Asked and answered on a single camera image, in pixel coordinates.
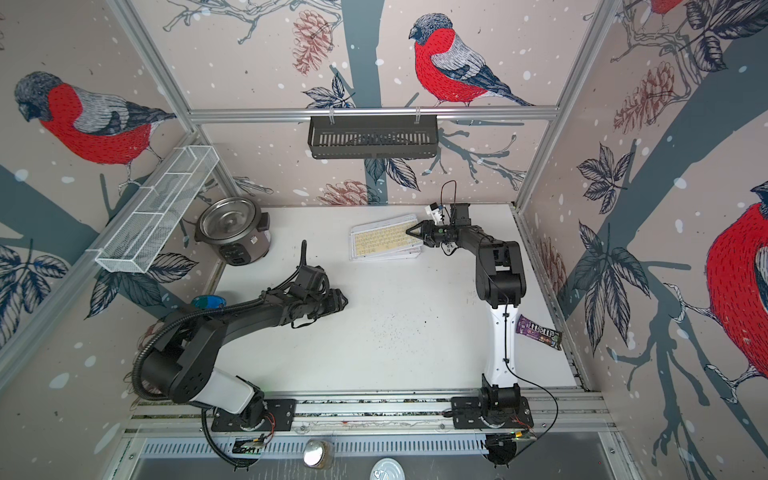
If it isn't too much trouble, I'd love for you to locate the yellow keyboard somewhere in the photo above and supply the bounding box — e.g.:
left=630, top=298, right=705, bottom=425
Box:
left=349, top=214, right=423, bottom=258

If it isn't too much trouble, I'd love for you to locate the pink keyboard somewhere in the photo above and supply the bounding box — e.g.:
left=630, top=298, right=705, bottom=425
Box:
left=350, top=245, right=422, bottom=262

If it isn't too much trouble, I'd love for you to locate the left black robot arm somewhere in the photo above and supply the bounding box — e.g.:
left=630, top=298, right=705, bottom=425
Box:
left=131, top=265, right=348, bottom=415

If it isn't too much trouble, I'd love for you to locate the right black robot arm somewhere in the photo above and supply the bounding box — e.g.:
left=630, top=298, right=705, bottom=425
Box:
left=405, top=203, right=527, bottom=388

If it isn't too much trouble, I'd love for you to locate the steel rice cooker pot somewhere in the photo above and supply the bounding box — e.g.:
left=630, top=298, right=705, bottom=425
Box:
left=194, top=197, right=271, bottom=266

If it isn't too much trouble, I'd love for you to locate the blue lidded container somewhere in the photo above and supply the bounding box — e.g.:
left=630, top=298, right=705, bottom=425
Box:
left=191, top=295, right=227, bottom=310

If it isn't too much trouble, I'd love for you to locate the purple candy bar wrapper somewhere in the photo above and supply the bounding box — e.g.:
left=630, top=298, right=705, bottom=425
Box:
left=516, top=315, right=562, bottom=350

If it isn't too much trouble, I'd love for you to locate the white round lid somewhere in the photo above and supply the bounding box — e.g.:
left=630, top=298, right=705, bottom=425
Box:
left=369, top=458, right=406, bottom=480

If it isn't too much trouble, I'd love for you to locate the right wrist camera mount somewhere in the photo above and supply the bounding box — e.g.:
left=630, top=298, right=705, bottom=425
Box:
left=425, top=202, right=446, bottom=225

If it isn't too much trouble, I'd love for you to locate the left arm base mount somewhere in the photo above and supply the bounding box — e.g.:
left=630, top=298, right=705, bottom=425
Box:
left=211, top=398, right=297, bottom=433

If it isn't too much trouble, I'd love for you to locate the black hanging wall basket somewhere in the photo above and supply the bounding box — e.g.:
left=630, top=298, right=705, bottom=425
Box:
left=308, top=115, right=439, bottom=160

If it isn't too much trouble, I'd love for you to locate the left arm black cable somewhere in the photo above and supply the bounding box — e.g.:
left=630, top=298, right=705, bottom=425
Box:
left=199, top=410, right=265, bottom=470

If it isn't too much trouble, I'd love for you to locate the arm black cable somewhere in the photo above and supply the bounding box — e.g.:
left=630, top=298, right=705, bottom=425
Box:
left=502, top=302, right=560, bottom=451
left=199, top=410, right=265, bottom=470

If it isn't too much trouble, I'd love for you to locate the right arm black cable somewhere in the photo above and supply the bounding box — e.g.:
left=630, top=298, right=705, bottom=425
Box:
left=502, top=302, right=560, bottom=451

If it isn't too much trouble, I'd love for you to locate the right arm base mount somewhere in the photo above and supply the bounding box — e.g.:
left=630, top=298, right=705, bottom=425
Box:
left=442, top=396, right=534, bottom=430

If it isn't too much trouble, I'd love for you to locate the white wire mesh shelf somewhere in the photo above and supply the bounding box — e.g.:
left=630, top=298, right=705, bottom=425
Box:
left=95, top=145, right=219, bottom=273

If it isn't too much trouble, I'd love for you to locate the aluminium rail track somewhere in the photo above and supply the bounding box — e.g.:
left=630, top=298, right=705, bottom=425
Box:
left=122, top=388, right=618, bottom=437

